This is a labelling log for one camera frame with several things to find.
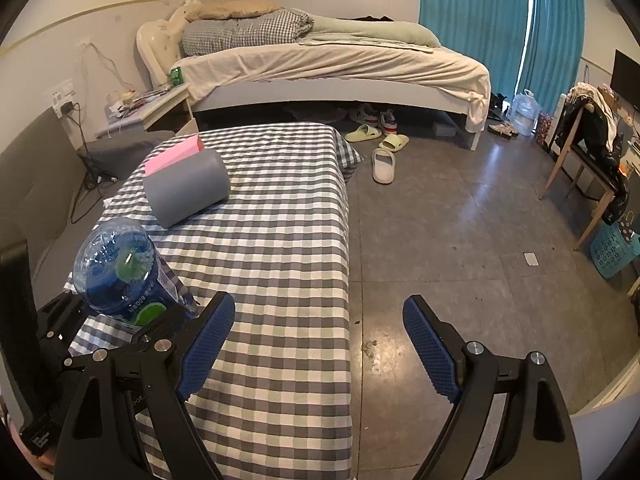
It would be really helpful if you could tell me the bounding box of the beige bed sheet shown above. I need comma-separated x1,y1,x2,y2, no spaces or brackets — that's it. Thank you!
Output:
172,42,492,131

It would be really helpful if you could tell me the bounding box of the blue laundry basket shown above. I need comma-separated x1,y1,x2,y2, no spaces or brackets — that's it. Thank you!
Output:
589,222,640,281

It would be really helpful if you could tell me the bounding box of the grey white checkered tablecloth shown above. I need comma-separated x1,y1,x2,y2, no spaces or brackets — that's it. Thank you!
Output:
67,122,366,480

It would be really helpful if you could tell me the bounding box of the pink box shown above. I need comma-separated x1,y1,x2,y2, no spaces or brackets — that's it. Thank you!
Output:
144,135,205,177

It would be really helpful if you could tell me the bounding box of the pale green blanket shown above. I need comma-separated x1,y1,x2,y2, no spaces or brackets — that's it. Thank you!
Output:
297,14,441,52

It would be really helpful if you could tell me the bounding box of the large clear water jug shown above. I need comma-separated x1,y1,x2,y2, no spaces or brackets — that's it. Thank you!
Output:
510,89,541,137

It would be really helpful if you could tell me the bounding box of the black screen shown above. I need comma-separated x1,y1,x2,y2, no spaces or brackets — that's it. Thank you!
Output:
611,49,640,112

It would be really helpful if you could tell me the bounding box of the checkered duvet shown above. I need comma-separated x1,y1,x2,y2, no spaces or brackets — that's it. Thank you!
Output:
181,8,315,57

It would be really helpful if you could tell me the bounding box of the black cable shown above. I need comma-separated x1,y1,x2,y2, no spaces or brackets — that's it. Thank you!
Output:
64,102,120,224

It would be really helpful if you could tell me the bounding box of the white slipper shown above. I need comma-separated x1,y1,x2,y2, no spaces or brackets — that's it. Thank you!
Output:
371,147,397,185

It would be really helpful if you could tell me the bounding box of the pale green slipper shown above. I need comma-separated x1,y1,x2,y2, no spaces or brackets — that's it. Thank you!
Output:
344,124,384,144
378,133,410,153

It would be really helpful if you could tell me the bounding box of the white nightstand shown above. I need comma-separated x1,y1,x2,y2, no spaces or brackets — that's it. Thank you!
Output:
95,82,197,140

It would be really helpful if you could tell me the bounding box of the clutter on nightstand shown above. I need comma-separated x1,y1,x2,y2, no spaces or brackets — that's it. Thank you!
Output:
104,86,172,117

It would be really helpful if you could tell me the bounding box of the beige pillow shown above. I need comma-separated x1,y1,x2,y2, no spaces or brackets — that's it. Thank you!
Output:
184,0,284,24

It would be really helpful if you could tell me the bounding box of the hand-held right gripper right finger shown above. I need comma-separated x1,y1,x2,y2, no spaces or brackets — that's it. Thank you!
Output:
402,294,584,480

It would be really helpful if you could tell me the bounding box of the bed with beige bedding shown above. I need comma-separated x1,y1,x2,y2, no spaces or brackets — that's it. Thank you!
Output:
172,55,493,152

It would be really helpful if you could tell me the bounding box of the cream padded headboard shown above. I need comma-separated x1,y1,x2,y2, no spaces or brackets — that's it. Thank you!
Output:
136,9,190,89

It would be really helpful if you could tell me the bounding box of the clear blue-label plastic bottle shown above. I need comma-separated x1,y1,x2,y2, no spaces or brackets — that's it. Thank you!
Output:
73,217,202,332

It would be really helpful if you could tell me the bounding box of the red patterned bag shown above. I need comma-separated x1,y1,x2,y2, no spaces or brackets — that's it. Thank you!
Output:
534,110,557,147

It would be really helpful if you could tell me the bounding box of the grey cup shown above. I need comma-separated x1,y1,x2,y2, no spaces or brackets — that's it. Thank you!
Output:
143,150,232,229

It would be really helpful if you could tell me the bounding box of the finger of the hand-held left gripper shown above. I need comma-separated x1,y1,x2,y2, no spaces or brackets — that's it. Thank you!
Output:
36,289,90,343
118,324,168,349

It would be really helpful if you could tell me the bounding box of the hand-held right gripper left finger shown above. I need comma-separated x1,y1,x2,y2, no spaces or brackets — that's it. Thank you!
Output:
54,291,236,480

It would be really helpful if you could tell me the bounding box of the clothes pile on chair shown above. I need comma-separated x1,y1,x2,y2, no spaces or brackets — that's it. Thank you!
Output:
565,81,633,226

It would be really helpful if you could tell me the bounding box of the wooden chair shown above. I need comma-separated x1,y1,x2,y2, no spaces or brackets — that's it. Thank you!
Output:
539,92,626,252

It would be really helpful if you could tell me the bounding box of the teal curtain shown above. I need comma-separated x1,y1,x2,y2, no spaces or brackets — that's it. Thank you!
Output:
515,0,586,112
418,0,530,47

